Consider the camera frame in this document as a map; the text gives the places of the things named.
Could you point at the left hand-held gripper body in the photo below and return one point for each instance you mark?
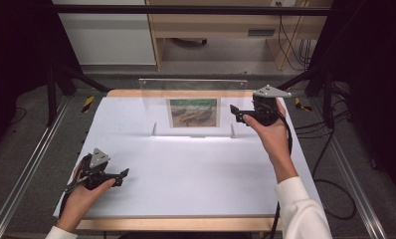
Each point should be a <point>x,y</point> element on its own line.
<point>93,174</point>

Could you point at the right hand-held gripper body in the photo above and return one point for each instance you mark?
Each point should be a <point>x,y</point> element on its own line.
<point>265,111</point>

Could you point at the painting print card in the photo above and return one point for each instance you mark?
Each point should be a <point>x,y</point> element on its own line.
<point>193,113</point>

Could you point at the clear acrylic photo frame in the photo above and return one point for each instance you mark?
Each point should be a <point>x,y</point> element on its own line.
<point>153,99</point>

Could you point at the person's right hand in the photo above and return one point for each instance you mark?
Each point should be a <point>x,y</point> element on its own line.
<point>275,139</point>

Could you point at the person's left hand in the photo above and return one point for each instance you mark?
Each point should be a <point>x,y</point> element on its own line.
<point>76,202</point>

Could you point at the yellow black tape piece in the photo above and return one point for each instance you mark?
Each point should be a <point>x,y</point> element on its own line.
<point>88,104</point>
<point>300,104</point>

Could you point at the black metal stand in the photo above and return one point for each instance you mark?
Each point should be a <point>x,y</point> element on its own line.
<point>328,99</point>
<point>51,99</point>

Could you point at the light blue table mat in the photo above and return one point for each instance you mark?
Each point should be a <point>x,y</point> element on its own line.
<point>186,172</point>

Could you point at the grey desk label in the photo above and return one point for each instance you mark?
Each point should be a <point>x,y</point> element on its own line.
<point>261,32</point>

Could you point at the wooden desk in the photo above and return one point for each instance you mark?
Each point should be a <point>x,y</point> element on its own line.
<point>219,23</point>

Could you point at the black curtain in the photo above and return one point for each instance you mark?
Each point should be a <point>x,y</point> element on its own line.
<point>375,66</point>
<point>17,49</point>

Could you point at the white cabinet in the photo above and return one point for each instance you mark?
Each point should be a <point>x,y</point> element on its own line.
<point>109,36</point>

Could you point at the aluminium rail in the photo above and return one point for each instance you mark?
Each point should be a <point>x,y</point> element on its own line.
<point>348,172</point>
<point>27,166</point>

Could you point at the black horizontal frame bar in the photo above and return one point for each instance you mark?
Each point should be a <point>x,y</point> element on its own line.
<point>186,10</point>

